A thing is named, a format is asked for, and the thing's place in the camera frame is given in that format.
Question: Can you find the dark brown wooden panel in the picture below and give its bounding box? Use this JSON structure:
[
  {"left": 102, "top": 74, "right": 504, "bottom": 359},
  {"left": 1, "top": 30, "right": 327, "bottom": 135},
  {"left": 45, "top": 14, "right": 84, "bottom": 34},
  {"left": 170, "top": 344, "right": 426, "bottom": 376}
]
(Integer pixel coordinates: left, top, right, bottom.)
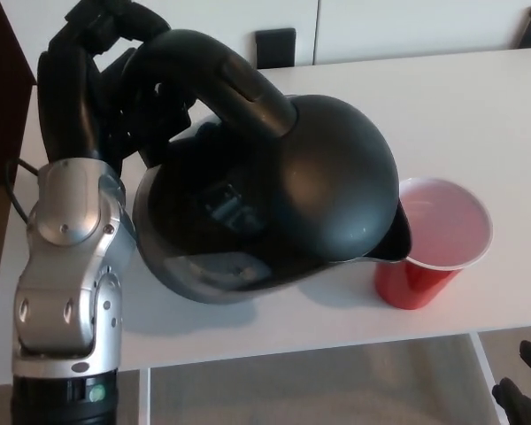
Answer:
[{"left": 0, "top": 0, "right": 39, "bottom": 189}]

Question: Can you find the white table leg frame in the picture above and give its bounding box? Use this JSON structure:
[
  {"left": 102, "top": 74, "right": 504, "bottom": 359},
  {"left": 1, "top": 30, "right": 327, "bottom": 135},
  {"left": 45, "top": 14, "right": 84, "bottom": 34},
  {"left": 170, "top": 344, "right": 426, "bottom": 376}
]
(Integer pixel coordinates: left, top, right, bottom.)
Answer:
[
  {"left": 138, "top": 366, "right": 152, "bottom": 425},
  {"left": 468, "top": 331, "right": 506, "bottom": 425}
]

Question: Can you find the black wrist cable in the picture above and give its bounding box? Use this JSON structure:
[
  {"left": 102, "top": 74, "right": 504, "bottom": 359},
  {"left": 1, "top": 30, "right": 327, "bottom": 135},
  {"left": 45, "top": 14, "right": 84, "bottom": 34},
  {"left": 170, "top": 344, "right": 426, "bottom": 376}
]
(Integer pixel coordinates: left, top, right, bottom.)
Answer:
[{"left": 3, "top": 157, "right": 42, "bottom": 222}]

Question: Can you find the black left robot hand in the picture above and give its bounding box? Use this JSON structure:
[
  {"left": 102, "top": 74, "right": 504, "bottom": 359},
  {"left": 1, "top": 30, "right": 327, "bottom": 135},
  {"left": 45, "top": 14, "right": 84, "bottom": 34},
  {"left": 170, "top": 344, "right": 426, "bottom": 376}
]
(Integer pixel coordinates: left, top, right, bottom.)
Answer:
[{"left": 35, "top": 0, "right": 192, "bottom": 179}]

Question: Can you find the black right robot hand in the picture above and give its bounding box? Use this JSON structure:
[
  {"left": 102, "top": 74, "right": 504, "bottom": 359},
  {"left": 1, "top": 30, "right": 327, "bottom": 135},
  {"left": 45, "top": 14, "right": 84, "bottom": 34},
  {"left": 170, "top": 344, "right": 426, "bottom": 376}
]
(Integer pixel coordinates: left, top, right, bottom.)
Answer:
[{"left": 490, "top": 339, "right": 531, "bottom": 425}]

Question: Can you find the black electric kettle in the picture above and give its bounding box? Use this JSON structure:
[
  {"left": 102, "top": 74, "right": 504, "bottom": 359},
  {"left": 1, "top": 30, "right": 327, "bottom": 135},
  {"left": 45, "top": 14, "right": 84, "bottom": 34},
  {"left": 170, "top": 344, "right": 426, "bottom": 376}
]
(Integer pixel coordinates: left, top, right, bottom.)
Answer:
[{"left": 122, "top": 28, "right": 413, "bottom": 306}]

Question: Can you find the red plastic cup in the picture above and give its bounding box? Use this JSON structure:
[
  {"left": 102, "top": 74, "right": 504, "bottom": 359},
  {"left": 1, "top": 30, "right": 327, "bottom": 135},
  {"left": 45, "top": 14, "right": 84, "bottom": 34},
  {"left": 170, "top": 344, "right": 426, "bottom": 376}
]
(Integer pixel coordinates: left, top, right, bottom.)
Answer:
[{"left": 373, "top": 176, "right": 494, "bottom": 310}]

